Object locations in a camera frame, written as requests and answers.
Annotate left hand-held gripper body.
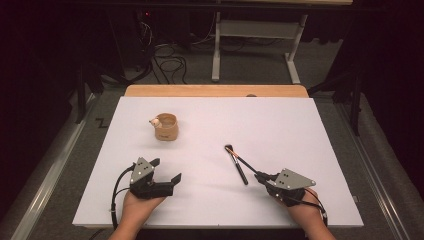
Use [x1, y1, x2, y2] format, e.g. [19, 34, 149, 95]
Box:
[129, 156, 175, 200]

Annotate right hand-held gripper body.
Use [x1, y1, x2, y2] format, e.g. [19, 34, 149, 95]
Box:
[266, 168, 317, 208]

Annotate black makeup brush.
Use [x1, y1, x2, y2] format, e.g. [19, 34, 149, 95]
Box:
[224, 143, 250, 186]

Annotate wooden cup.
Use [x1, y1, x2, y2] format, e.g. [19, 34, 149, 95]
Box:
[148, 112, 180, 142]

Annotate person's right hand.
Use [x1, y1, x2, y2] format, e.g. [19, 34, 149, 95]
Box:
[287, 189, 324, 231]

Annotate person's left hand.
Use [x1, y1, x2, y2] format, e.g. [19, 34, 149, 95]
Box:
[120, 192, 167, 231]

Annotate white table sheet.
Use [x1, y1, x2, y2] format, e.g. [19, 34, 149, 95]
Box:
[72, 96, 364, 229]

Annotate black stand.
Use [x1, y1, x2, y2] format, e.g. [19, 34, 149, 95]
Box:
[308, 69, 364, 136]
[74, 63, 104, 124]

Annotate right hand-held gripper black cable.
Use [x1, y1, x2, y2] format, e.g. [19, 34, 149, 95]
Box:
[304, 188, 329, 228]

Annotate hand-held gripper black cable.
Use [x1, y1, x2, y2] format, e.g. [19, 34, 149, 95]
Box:
[110, 164, 138, 231]
[304, 188, 329, 228]

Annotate left hand-held gripper black cable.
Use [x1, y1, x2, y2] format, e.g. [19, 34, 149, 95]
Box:
[110, 164, 138, 231]

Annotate metal floor rail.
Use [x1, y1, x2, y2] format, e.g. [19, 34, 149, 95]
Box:
[336, 103, 411, 240]
[9, 93, 98, 240]

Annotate black floor cables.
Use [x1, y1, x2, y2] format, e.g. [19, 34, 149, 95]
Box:
[136, 19, 188, 85]

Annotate white frame desk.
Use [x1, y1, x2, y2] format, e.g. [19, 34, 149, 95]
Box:
[211, 0, 354, 85]

